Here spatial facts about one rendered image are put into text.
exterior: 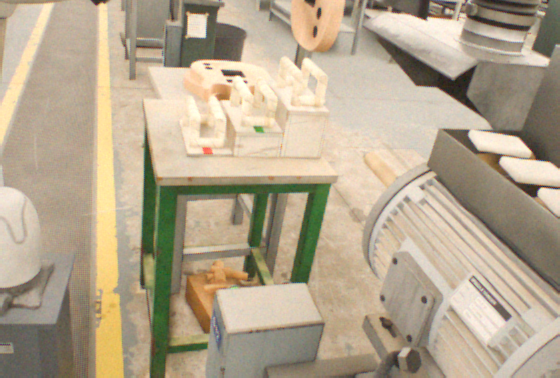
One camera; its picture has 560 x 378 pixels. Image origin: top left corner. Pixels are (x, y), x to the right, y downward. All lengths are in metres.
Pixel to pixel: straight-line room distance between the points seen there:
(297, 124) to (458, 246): 1.06
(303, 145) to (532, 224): 1.18
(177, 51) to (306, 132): 1.74
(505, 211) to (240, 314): 0.41
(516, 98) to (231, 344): 0.57
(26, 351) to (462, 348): 1.12
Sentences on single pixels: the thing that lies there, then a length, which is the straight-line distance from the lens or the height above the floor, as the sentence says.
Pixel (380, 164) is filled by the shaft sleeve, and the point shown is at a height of 1.26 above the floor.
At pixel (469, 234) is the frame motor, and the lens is 0.71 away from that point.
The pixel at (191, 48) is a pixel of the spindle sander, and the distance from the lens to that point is 3.27.
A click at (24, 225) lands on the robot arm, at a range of 1.35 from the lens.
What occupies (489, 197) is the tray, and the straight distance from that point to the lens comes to 0.67.
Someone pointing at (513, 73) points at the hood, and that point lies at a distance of 0.84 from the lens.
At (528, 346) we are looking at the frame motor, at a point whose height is 1.32.
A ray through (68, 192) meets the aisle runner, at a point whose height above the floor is 0.00.
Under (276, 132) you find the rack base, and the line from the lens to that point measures 1.66.
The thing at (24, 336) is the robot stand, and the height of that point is 0.64.
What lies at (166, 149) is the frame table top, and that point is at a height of 0.93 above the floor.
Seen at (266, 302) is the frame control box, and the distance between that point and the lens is 0.84.
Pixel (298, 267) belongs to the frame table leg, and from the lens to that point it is 1.86.
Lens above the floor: 1.68
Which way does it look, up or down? 28 degrees down
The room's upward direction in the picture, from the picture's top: 10 degrees clockwise
